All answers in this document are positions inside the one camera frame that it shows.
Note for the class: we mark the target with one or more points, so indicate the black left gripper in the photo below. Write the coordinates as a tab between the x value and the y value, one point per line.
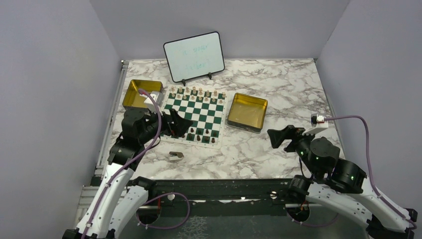
180	125

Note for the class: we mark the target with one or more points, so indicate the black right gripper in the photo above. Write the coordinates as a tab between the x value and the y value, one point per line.
276	136

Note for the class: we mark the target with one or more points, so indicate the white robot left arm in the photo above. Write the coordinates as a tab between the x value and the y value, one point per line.
109	213

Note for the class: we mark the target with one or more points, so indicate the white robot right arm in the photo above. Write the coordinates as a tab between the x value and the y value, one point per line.
342	186

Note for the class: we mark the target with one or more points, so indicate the green white chess board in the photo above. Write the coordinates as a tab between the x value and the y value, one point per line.
205	116

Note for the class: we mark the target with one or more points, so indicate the light chess pieces row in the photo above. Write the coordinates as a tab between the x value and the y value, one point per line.
177	95

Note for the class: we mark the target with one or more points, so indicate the beige plastic clip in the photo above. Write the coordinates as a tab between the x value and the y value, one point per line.
176	156

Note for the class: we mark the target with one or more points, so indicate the right gold tin box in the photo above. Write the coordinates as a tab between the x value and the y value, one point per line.
247	112

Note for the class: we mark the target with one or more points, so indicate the small whiteboard on stand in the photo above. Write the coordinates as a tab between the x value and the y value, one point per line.
194	56

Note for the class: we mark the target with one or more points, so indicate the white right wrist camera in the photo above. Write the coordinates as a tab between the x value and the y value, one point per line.
318	124

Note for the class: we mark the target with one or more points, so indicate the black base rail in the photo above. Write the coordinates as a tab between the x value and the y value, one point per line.
222	198

